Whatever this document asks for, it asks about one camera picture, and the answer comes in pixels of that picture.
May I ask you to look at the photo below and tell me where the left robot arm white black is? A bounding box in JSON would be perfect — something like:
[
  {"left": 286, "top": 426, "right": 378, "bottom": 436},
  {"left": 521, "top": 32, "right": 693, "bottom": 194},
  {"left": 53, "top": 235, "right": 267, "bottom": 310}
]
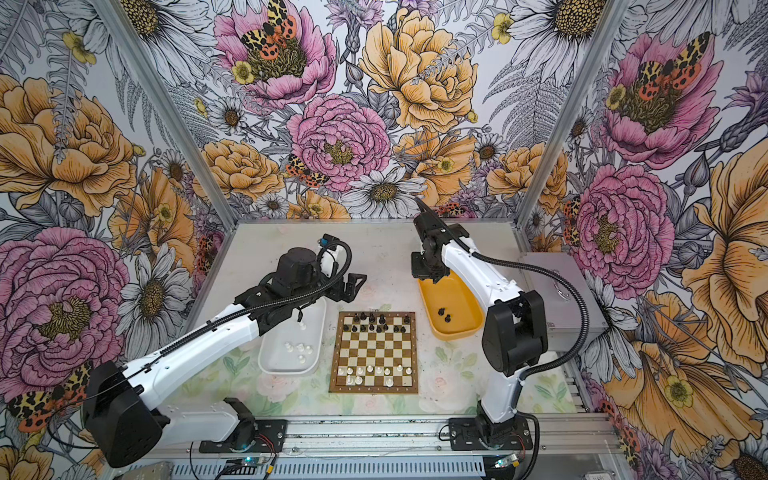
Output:
[{"left": 82, "top": 235, "right": 367, "bottom": 468}]

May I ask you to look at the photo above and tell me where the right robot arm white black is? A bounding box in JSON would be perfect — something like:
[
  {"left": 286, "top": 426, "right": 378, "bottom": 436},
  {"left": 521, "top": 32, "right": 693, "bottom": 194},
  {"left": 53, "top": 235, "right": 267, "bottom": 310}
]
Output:
[{"left": 411, "top": 199, "right": 548, "bottom": 442}]

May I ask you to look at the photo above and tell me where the wooden chess board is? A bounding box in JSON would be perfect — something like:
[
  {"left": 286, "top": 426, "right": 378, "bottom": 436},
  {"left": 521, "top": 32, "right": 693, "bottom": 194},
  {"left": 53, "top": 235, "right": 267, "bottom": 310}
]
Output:
[{"left": 329, "top": 311, "right": 418, "bottom": 395}]

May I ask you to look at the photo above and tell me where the yellow plastic tray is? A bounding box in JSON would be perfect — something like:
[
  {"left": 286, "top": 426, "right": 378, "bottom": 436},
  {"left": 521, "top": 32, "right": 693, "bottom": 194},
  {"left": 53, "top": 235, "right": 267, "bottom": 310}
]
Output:
[{"left": 419, "top": 273, "right": 485, "bottom": 341}]

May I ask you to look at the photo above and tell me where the white plastic tray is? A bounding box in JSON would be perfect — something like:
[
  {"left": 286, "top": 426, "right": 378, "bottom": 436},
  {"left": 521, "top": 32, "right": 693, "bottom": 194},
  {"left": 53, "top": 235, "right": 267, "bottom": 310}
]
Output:
[{"left": 258, "top": 298, "right": 327, "bottom": 376}]

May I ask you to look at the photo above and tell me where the grey metal box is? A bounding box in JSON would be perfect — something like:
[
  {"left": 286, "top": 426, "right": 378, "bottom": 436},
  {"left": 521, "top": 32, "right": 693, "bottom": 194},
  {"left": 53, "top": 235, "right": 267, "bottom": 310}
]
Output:
[{"left": 520, "top": 252, "right": 608, "bottom": 352}]

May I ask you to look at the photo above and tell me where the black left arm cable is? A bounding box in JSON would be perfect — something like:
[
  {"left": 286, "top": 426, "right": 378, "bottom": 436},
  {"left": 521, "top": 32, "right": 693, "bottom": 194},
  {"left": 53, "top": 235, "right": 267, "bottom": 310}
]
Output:
[{"left": 47, "top": 233, "right": 354, "bottom": 451}]

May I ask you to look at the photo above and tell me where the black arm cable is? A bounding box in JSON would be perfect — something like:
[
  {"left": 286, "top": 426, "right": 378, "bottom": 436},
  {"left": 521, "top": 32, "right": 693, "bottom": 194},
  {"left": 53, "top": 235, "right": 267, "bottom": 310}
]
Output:
[
  {"left": 413, "top": 197, "right": 592, "bottom": 480},
  {"left": 47, "top": 233, "right": 354, "bottom": 451}
]

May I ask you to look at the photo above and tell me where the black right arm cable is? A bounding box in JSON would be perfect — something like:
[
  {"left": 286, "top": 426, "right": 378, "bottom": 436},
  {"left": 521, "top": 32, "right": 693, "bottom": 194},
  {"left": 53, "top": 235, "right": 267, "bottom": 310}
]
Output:
[{"left": 413, "top": 197, "right": 592, "bottom": 480}]

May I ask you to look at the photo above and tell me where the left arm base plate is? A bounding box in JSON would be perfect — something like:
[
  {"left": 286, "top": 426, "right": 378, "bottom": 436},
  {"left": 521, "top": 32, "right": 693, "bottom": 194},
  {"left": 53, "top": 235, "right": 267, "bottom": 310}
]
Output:
[{"left": 198, "top": 419, "right": 288, "bottom": 454}]

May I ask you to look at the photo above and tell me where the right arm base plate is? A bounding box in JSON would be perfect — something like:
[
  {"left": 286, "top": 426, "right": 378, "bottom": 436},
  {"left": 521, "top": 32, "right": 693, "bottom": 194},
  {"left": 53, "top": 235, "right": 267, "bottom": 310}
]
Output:
[{"left": 448, "top": 416, "right": 533, "bottom": 452}]

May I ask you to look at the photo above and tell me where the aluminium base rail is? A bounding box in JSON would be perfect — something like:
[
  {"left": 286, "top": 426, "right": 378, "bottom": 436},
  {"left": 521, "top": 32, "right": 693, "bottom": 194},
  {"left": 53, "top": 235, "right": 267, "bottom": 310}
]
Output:
[{"left": 113, "top": 412, "right": 619, "bottom": 460}]

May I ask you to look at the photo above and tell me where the aluminium corner post left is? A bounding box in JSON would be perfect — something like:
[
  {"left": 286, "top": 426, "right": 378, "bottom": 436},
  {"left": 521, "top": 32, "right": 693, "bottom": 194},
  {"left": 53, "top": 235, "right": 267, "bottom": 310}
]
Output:
[{"left": 94, "top": 1, "right": 238, "bottom": 233}]

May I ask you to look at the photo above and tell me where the aluminium corner post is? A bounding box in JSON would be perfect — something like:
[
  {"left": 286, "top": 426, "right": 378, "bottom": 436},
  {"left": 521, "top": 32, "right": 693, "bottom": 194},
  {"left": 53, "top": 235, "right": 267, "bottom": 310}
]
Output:
[
  {"left": 94, "top": 1, "right": 238, "bottom": 233},
  {"left": 515, "top": 0, "right": 630, "bottom": 230}
]

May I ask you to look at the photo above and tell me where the aluminium corner post right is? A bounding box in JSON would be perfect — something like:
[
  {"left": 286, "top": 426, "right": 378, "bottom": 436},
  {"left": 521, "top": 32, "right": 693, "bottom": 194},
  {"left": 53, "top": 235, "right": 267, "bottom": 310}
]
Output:
[{"left": 515, "top": 0, "right": 630, "bottom": 230}]

